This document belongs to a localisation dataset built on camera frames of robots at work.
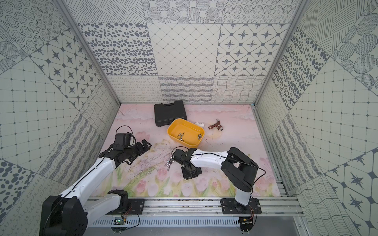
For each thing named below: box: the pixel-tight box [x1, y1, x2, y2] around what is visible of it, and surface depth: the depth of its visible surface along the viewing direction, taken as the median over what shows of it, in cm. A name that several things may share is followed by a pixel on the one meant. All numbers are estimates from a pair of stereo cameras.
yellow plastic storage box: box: [166, 118, 205, 149], surface depth 105 cm
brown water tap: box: [208, 118, 224, 131], surface depth 106 cm
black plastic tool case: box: [154, 100, 188, 127], surface depth 113 cm
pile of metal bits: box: [164, 157, 176, 171], surface depth 90 cm
